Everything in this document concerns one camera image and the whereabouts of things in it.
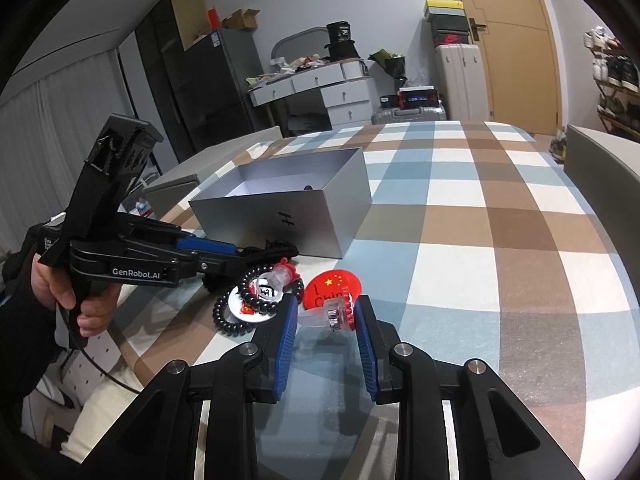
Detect dark cloth pile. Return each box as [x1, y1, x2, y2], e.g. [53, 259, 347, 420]
[287, 110, 334, 137]

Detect white cloth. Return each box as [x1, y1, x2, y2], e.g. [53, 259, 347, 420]
[30, 330, 151, 466]

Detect person's left hand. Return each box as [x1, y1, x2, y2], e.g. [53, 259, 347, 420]
[31, 255, 122, 338]

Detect grey arched mirror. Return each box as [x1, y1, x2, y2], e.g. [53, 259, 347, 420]
[271, 26, 332, 62]

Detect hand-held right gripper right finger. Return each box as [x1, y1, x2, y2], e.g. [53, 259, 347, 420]
[352, 294, 586, 480]

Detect black hair claw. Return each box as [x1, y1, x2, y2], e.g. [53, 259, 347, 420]
[240, 239, 301, 262]

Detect silver round pin badge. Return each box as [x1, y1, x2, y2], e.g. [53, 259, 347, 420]
[225, 285, 281, 324]

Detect red round pin badge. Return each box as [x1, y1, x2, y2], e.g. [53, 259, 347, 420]
[303, 271, 357, 312]

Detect open cardboard box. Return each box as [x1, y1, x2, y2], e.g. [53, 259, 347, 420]
[222, 7, 261, 31]

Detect checked blanket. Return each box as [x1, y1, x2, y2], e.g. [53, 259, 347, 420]
[117, 120, 628, 480]

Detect black wardrobe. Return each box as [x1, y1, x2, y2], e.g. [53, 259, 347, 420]
[134, 0, 201, 166]

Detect rows of shoes on rack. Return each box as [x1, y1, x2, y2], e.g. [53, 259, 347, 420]
[582, 25, 640, 133]

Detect silver cardboard box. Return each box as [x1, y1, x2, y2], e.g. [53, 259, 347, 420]
[188, 147, 373, 260]

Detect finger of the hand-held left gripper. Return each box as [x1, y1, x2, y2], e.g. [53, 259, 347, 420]
[117, 212, 240, 258]
[172, 252, 267, 293]

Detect wooden shoe rack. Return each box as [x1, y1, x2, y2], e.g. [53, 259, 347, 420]
[582, 25, 640, 140]

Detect clutter on dresser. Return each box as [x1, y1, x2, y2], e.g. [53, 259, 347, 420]
[246, 52, 328, 92]

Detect red and black shoe box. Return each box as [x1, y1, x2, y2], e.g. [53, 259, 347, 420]
[430, 29, 471, 47]

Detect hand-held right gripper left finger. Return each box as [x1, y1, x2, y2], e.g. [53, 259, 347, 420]
[82, 294, 301, 480]

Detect white curtain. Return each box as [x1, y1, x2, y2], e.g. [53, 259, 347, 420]
[0, 50, 151, 261]

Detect black cable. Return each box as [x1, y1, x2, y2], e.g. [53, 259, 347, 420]
[60, 305, 148, 393]

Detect black bead bracelet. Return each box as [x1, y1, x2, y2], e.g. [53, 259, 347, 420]
[213, 265, 306, 335]

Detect white upright suitcase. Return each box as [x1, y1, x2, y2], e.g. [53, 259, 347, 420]
[432, 44, 493, 122]

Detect pile of shoes on floor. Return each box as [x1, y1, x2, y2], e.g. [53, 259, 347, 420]
[549, 127, 569, 162]

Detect wooden door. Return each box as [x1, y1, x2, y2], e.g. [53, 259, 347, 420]
[440, 0, 561, 123]

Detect flat cardboard sheet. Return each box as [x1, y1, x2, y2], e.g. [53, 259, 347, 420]
[169, 0, 212, 52]

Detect black gift bag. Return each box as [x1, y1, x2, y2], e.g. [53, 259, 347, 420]
[324, 22, 362, 61]

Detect black box with red stripe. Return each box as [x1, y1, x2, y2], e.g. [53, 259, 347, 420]
[397, 87, 441, 109]

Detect dark wrapped flower bouquet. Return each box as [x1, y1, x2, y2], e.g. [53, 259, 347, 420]
[369, 49, 410, 92]

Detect person's left forearm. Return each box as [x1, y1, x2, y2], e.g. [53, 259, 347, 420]
[0, 225, 71, 413]

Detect white dresser desk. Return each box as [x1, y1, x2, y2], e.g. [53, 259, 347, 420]
[249, 60, 373, 128]

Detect yellow lid shoe box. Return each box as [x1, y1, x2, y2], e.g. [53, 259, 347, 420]
[424, 0, 464, 19]

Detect silver lying suitcase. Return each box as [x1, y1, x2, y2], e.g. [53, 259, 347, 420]
[371, 105, 448, 125]

